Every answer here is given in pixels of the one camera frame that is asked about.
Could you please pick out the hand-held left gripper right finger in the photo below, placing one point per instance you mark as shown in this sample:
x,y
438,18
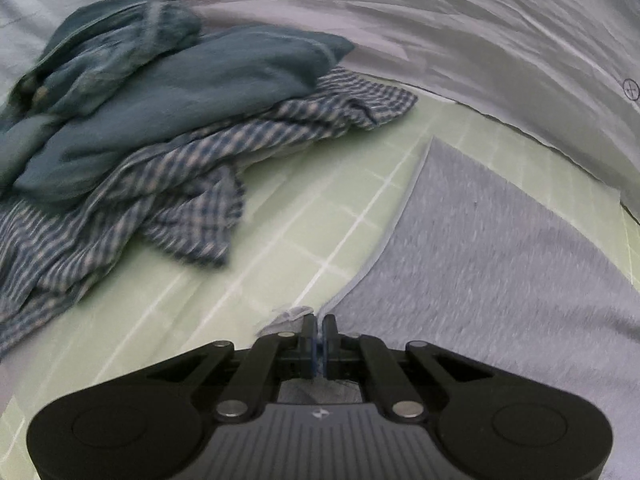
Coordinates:
x,y
329,332

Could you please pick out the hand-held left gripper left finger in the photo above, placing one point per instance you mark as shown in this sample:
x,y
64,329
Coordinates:
x,y
311,332

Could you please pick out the heather grey elastic-waist pants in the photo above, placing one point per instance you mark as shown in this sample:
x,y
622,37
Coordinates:
x,y
475,260

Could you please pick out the green grid bed sheet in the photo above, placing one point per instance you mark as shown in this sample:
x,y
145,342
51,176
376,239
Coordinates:
x,y
310,200

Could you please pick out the blue plaid shirt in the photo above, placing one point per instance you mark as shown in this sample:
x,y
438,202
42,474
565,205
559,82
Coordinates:
x,y
175,190

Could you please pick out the dark blue garment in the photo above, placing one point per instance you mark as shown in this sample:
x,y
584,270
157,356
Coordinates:
x,y
200,90

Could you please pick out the grey carrot-print sheet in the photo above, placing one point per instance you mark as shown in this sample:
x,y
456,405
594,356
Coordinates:
x,y
450,35

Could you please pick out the teal striped-trim garment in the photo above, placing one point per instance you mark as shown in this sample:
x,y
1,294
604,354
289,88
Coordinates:
x,y
110,40

